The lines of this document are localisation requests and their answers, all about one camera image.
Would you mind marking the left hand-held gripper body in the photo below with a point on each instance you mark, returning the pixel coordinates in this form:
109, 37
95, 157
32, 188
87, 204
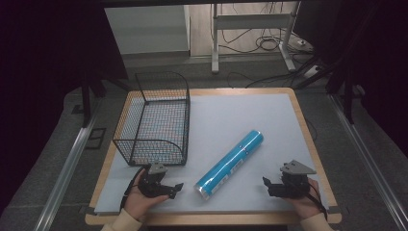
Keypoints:
150, 186

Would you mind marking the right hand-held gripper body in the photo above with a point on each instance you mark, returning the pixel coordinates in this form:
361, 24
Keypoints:
295, 184

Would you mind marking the blue roll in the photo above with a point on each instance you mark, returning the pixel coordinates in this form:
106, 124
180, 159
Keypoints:
229, 163

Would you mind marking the person's left hand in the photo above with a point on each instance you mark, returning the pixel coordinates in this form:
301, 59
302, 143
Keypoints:
138, 203

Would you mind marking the person's right hand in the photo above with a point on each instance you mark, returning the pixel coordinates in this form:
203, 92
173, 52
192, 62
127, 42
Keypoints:
306, 207

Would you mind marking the black floor plate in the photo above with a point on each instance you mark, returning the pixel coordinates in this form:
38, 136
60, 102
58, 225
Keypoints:
95, 138

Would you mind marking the light blue table mat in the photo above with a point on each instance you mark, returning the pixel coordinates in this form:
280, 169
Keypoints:
243, 112

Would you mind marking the black metal stand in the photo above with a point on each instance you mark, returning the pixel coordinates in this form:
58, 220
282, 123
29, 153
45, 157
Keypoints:
348, 96
86, 99

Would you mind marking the white power strip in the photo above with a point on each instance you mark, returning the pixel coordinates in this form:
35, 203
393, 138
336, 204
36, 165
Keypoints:
311, 71

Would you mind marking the white board panel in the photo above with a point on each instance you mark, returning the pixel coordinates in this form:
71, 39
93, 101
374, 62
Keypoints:
144, 29

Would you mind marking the aluminium floor rail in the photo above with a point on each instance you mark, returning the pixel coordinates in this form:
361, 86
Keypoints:
64, 173
369, 160

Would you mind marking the white metal desk frame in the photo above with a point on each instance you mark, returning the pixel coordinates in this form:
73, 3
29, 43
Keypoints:
250, 21

